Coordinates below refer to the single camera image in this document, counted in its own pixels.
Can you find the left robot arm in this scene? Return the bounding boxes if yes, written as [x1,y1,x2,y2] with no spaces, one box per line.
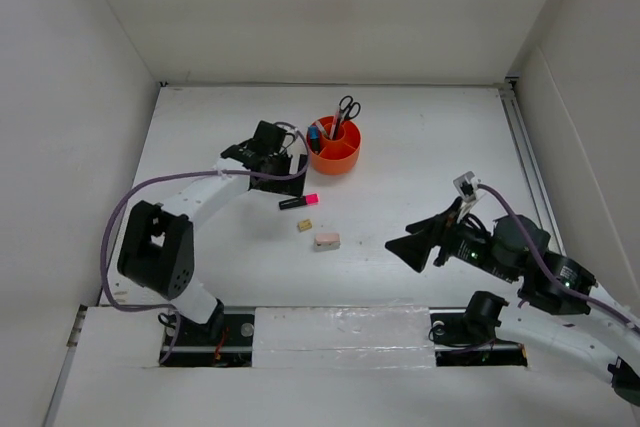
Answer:
[117,121,310,344]

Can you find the green clear pen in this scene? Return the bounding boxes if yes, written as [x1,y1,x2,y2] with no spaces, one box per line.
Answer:
[314,121,328,138]

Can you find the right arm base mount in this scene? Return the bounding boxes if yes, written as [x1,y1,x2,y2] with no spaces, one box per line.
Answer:
[428,291,528,367]

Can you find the aluminium rail right side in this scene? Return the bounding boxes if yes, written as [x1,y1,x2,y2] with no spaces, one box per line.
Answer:
[497,77,565,253]

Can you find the small tan eraser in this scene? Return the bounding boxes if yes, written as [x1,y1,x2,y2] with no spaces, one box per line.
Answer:
[297,219,312,232]

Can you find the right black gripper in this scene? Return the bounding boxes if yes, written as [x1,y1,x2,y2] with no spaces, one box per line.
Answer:
[383,195,517,282]

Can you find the pink white eraser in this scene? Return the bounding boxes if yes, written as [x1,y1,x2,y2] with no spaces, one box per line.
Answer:
[313,232,341,251]

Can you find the orange round divided container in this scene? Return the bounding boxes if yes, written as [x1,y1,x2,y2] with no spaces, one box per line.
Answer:
[306,121,362,176]

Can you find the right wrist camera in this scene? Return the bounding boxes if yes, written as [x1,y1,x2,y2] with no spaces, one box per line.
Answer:
[453,171,484,222]

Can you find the red clear pen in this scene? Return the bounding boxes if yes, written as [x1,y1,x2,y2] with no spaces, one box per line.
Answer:
[328,108,341,140]

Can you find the black gel pen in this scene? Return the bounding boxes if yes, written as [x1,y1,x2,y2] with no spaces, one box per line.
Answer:
[334,108,344,140]

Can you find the black handled scissors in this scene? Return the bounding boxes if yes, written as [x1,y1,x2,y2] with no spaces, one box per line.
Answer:
[337,95,362,125]

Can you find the blue capped black highlighter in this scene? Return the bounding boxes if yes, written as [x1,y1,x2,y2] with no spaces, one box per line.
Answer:
[308,125,321,155]

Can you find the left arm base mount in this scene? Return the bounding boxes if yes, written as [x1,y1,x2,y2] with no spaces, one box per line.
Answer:
[158,307,256,368]

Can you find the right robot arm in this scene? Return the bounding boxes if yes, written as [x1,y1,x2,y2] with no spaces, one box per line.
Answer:
[385,197,639,405]

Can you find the pink capped black highlighter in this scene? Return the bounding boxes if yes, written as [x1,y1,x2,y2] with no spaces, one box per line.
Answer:
[278,193,319,211]

